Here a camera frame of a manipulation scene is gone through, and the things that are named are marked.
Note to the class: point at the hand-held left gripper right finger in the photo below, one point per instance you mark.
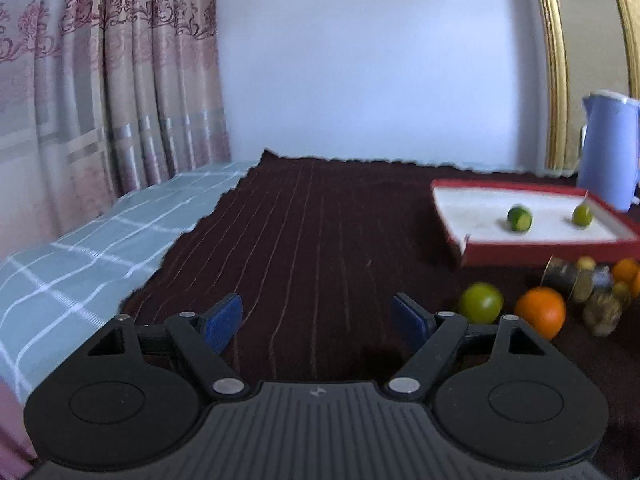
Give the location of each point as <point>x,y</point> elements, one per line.
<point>407,318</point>

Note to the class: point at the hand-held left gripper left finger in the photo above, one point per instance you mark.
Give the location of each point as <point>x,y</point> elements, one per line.
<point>225,321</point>

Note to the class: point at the large green citrus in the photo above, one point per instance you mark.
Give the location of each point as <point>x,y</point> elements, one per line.
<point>481,303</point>

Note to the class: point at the red box tray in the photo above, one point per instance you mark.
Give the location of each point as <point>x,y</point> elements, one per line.
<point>480,215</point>

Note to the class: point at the large orange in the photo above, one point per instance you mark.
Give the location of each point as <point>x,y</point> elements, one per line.
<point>541,312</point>

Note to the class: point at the dark sugarcane piece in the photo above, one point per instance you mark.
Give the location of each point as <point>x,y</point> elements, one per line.
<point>587,286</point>
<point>561,274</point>

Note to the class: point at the brown spiky fruit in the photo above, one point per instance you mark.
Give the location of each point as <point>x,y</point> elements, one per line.
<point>602,314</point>

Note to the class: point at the dark maroon striped blanket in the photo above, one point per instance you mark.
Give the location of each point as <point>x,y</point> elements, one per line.
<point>310,240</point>

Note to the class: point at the small green lime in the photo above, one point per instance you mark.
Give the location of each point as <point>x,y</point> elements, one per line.
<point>582,215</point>
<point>519,218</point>

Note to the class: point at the teal checked bed sheet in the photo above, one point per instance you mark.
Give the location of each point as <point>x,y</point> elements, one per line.
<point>75,270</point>

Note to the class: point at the small yellow fruit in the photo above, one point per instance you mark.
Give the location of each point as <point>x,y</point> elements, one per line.
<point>586,262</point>

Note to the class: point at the small yellow-green fruit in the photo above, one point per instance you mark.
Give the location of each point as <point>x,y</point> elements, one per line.
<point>621,293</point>

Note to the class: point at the small orange tangerine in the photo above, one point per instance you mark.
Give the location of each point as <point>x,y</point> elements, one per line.
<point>636,286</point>
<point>625,270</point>

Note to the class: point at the pink cloth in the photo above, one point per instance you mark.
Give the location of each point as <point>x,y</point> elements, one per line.
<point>15,430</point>

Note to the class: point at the blue electric kettle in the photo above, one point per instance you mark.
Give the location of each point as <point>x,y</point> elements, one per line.
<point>607,155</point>

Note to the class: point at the pink patterned curtain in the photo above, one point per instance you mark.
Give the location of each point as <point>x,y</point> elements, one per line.
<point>100,85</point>

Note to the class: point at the white wall socket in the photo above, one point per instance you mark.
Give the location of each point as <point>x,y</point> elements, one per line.
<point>583,137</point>

